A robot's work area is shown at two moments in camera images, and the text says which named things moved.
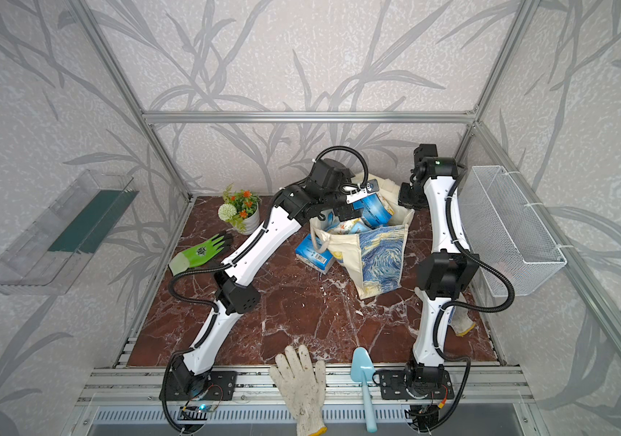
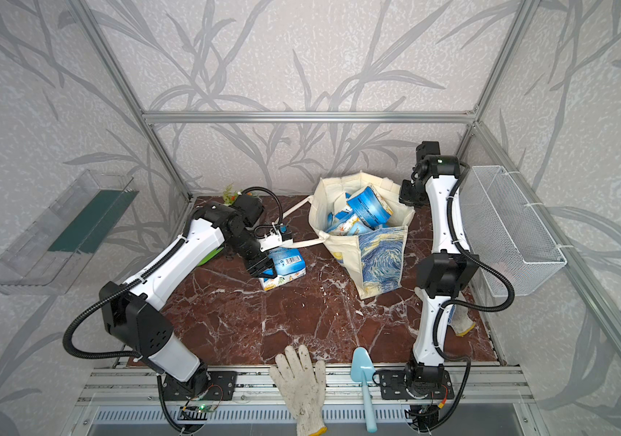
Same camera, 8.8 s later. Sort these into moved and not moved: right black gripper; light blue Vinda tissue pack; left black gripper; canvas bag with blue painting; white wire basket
Moved: left black gripper
Not moved: right black gripper; canvas bag with blue painting; white wire basket; light blue Vinda tissue pack
